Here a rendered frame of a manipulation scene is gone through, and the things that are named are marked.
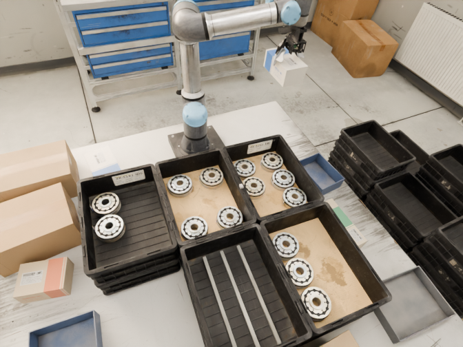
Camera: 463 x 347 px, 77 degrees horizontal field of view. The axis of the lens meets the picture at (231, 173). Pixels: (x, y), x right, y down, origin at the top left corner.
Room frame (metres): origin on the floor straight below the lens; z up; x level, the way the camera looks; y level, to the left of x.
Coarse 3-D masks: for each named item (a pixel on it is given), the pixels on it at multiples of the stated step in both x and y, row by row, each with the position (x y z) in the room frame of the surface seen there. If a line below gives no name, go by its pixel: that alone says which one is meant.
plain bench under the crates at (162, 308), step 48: (96, 144) 1.05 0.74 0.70; (144, 144) 1.09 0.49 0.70; (288, 144) 1.22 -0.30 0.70; (336, 192) 0.91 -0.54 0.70; (384, 240) 0.67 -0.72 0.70; (0, 288) 0.28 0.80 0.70; (96, 288) 0.32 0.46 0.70; (144, 288) 0.34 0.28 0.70; (0, 336) 0.13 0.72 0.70; (144, 336) 0.18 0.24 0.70; (192, 336) 0.20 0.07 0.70; (336, 336) 0.25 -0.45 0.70; (384, 336) 0.27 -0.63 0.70; (432, 336) 0.29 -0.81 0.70
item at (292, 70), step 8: (272, 48) 1.44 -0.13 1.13; (272, 56) 1.37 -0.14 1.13; (288, 56) 1.38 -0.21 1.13; (296, 56) 1.39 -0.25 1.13; (264, 64) 1.42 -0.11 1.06; (272, 64) 1.36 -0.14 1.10; (280, 64) 1.30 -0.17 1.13; (288, 64) 1.31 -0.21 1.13; (296, 64) 1.32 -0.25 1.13; (304, 64) 1.33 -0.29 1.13; (272, 72) 1.35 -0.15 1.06; (280, 72) 1.29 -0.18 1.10; (288, 72) 1.26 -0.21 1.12; (296, 72) 1.28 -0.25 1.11; (304, 72) 1.31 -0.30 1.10; (280, 80) 1.28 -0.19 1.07; (288, 80) 1.26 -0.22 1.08; (296, 80) 1.29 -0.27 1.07
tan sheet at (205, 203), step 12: (168, 180) 0.77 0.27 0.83; (192, 180) 0.78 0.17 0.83; (168, 192) 0.71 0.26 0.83; (192, 192) 0.72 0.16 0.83; (204, 192) 0.73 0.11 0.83; (216, 192) 0.74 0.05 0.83; (228, 192) 0.74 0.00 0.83; (180, 204) 0.65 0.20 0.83; (192, 204) 0.66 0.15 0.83; (204, 204) 0.67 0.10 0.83; (216, 204) 0.67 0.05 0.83; (228, 204) 0.68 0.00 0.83; (180, 216) 0.60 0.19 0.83; (204, 216) 0.61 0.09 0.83; (216, 216) 0.62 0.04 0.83; (180, 228) 0.54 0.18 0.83; (216, 228) 0.56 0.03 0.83
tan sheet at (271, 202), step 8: (256, 160) 0.95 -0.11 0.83; (256, 168) 0.90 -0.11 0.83; (256, 176) 0.85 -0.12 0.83; (264, 176) 0.85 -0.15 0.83; (272, 192) 0.77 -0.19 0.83; (280, 192) 0.77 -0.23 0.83; (256, 200) 0.72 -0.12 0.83; (264, 200) 0.72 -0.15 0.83; (272, 200) 0.73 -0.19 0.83; (280, 200) 0.73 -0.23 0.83; (256, 208) 0.68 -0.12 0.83; (264, 208) 0.68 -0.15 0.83; (272, 208) 0.69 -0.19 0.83; (280, 208) 0.69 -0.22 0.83
